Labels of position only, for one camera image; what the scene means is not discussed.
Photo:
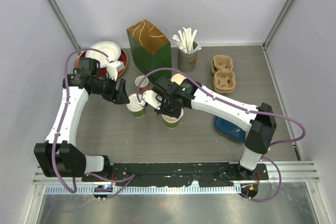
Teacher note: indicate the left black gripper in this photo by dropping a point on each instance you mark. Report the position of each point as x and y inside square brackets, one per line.
[120, 96]

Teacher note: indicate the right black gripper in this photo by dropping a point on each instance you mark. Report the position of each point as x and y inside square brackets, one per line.
[161, 110]

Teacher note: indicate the white cup lid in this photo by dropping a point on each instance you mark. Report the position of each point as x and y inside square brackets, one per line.
[134, 105]
[176, 114]

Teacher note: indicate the green paper cup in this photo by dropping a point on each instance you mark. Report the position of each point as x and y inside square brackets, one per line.
[170, 122]
[139, 113]

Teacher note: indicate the stack of green paper cups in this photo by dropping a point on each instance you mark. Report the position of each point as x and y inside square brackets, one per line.
[178, 78]

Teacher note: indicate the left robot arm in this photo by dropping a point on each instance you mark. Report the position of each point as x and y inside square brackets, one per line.
[58, 155]

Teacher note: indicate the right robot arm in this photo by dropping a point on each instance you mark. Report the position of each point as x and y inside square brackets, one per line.
[257, 122]

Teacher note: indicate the red round tray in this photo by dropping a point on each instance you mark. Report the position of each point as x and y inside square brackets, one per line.
[103, 70]

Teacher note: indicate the white paper plate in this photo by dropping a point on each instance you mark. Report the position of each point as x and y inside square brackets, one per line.
[110, 48]

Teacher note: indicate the grey straw holder cup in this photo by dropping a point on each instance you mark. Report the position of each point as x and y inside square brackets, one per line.
[186, 62]

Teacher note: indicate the floral pink tumbler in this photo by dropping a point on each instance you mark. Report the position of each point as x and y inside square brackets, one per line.
[76, 63]

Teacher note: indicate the green paper bag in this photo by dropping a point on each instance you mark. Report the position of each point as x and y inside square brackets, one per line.
[149, 46]

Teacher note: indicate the blue leaf-shaped dish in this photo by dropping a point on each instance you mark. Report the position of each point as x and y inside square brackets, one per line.
[230, 130]

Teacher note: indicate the cardboard cup carrier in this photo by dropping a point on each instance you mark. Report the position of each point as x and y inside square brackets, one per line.
[224, 80]

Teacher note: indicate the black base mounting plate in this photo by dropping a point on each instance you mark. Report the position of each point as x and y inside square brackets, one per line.
[183, 174]

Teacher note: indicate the white wrapped straws bundle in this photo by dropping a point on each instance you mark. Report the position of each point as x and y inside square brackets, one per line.
[185, 41]

